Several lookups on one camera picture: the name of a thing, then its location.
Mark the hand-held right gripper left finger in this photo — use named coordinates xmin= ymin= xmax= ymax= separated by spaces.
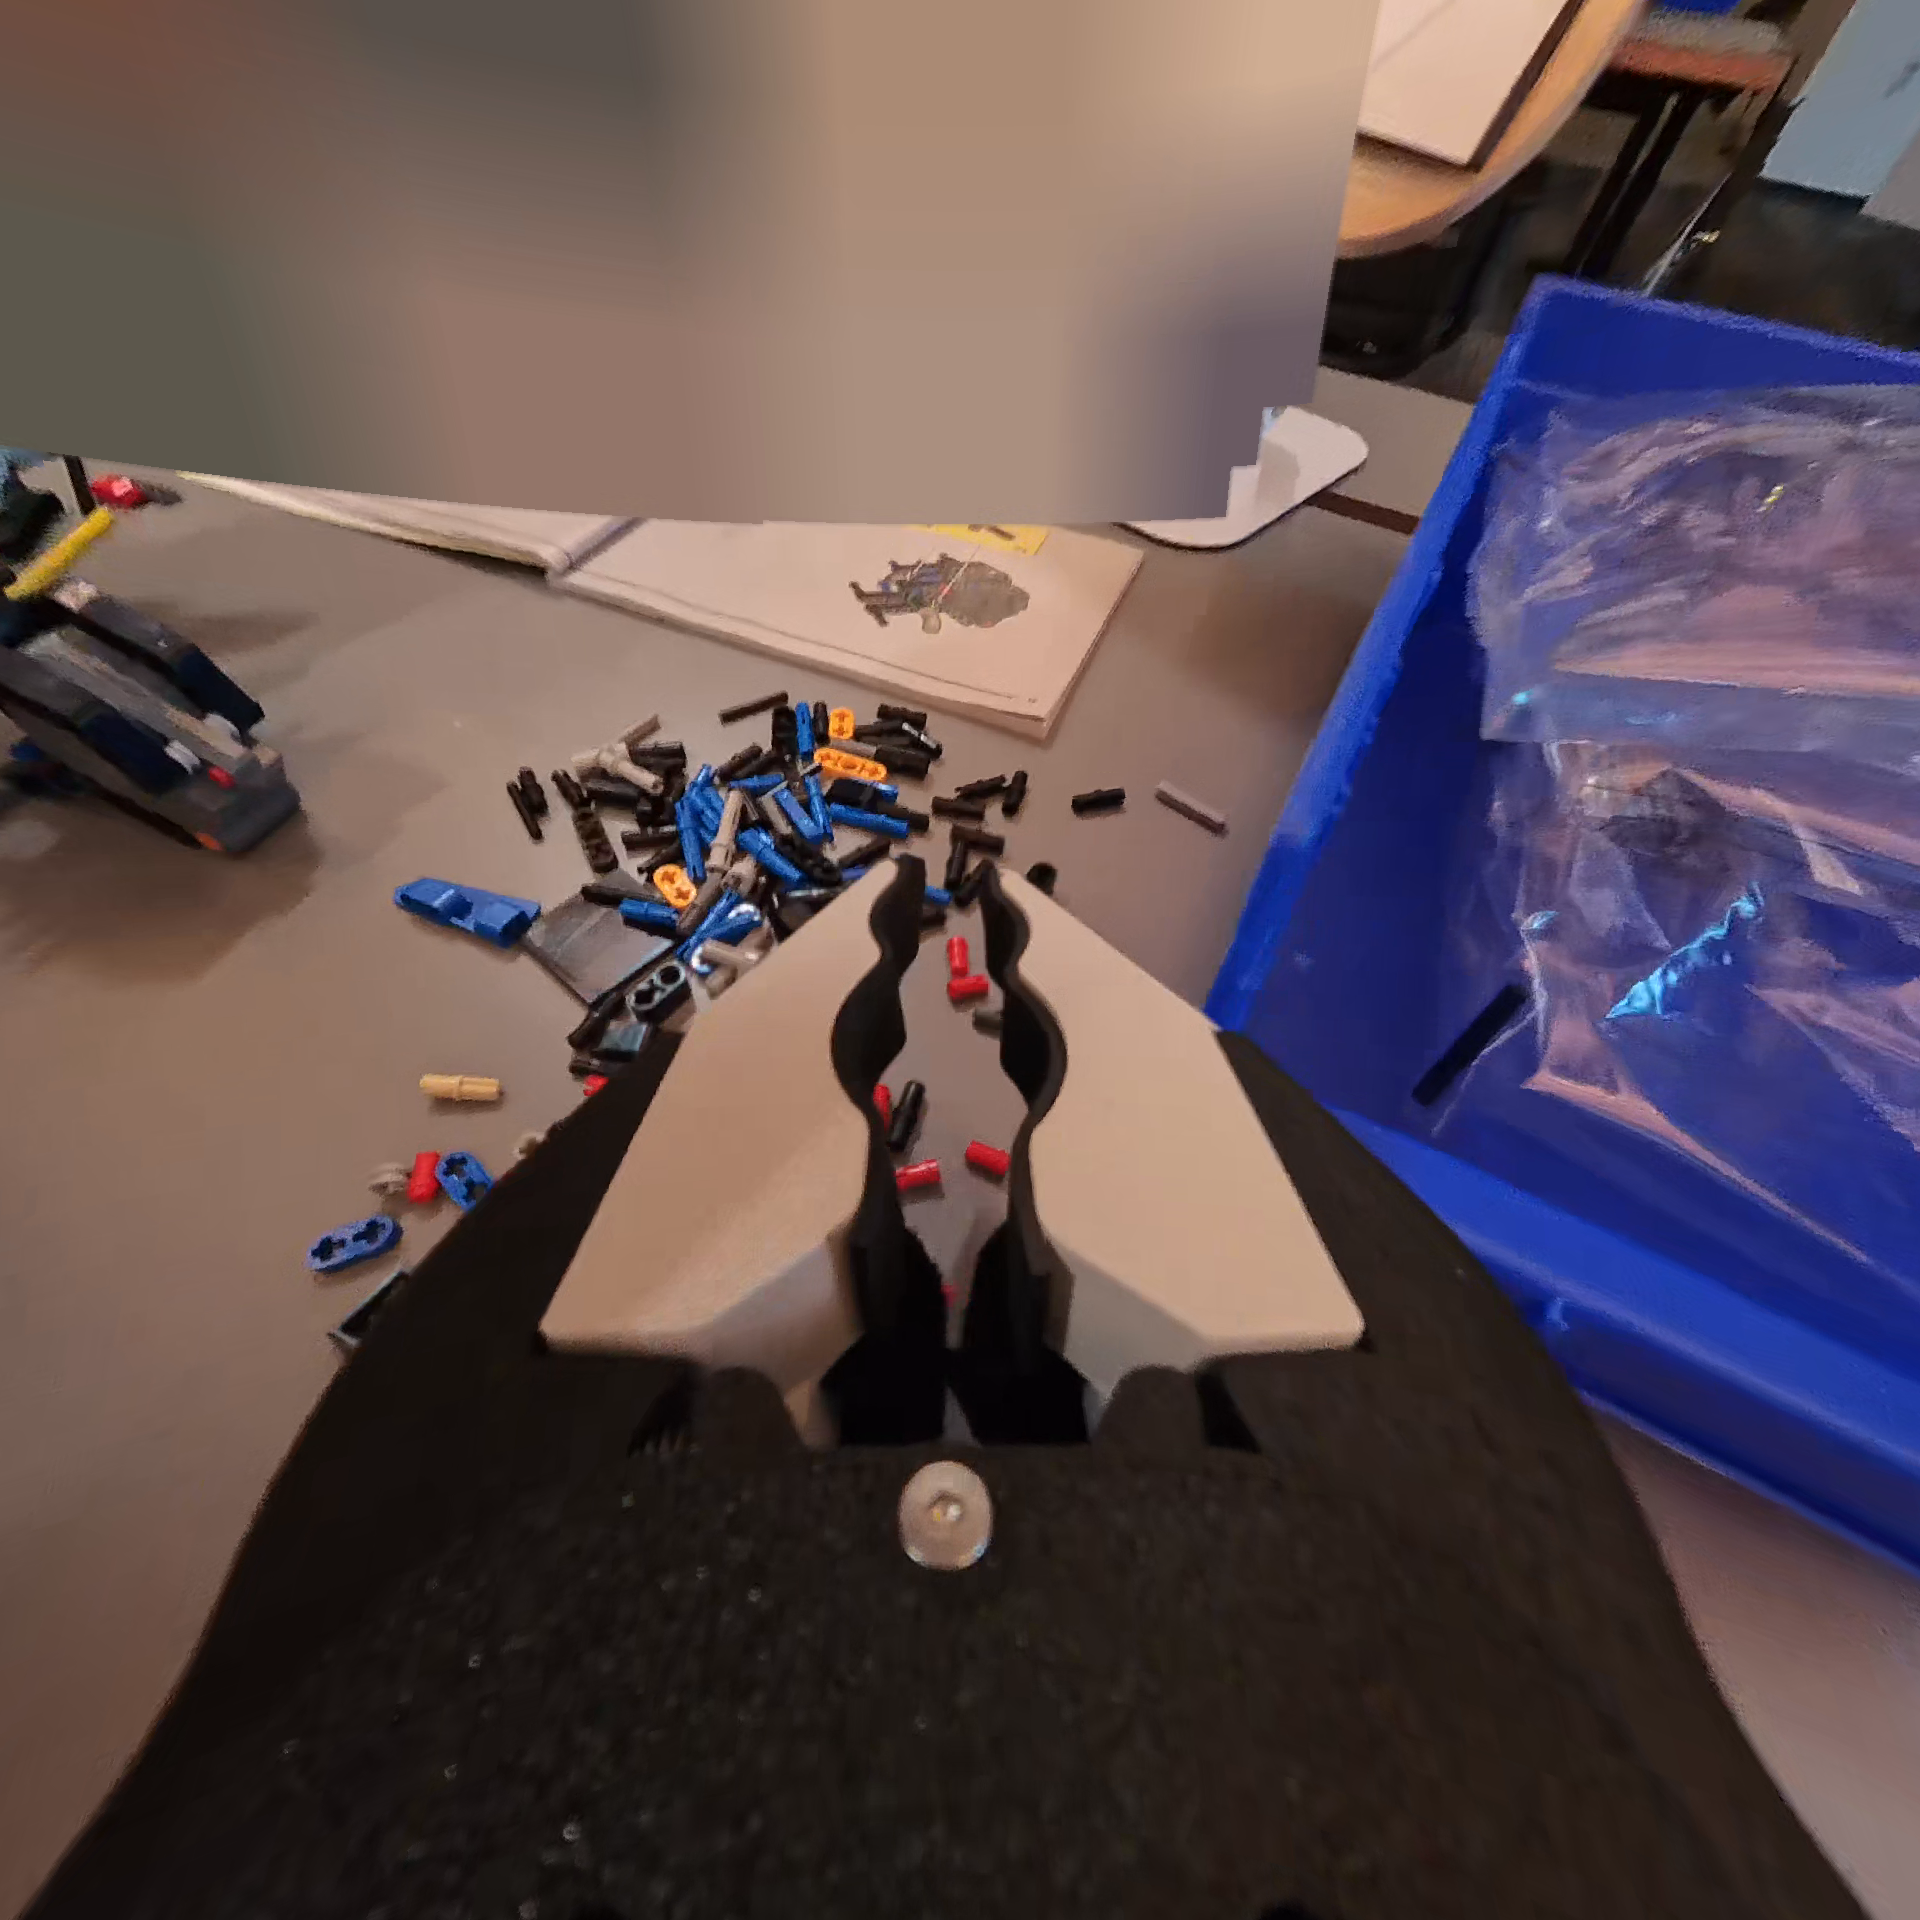
xmin=536 ymin=852 xmax=951 ymax=1448

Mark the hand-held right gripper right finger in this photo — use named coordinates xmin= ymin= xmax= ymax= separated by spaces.
xmin=949 ymin=864 xmax=1367 ymax=1448

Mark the lego motor chassis assembly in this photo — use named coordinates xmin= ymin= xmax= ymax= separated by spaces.
xmin=0 ymin=575 xmax=303 ymax=858

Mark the pile of small lego pins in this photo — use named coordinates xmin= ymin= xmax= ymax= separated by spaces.
xmin=503 ymin=687 xmax=1235 ymax=1086

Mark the lego instruction booklet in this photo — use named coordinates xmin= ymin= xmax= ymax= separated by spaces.
xmin=188 ymin=471 xmax=1150 ymax=745

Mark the cluster of red blue connectors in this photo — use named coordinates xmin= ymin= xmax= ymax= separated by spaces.
xmin=305 ymin=930 xmax=1016 ymax=1279

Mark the blue plastic bin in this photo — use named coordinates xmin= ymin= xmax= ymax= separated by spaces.
xmin=1205 ymin=274 xmax=1920 ymax=1572

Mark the clear plastic bag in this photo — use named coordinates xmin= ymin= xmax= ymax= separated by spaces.
xmin=1468 ymin=382 xmax=1920 ymax=1279

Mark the long yellow axle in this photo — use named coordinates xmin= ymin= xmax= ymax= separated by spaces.
xmin=0 ymin=504 xmax=116 ymax=601

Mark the instruction sheet board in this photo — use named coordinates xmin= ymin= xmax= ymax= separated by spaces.
xmin=1333 ymin=0 xmax=1654 ymax=263

